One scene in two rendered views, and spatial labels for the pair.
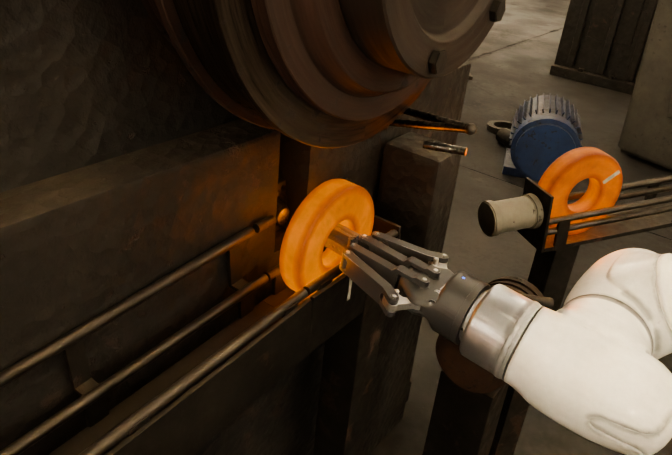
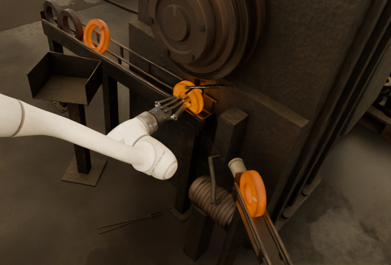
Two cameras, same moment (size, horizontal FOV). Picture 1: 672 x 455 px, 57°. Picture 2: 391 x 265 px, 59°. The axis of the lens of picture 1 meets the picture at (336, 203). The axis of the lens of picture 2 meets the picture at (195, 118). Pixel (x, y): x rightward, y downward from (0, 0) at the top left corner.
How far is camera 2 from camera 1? 1.48 m
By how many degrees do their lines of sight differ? 74
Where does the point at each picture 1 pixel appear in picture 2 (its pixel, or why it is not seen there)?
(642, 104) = not seen: outside the picture
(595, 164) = (251, 183)
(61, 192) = not seen: hidden behind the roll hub
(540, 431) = not seen: outside the picture
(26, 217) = (148, 34)
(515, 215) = (233, 168)
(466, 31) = (180, 53)
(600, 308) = (138, 131)
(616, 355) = (120, 127)
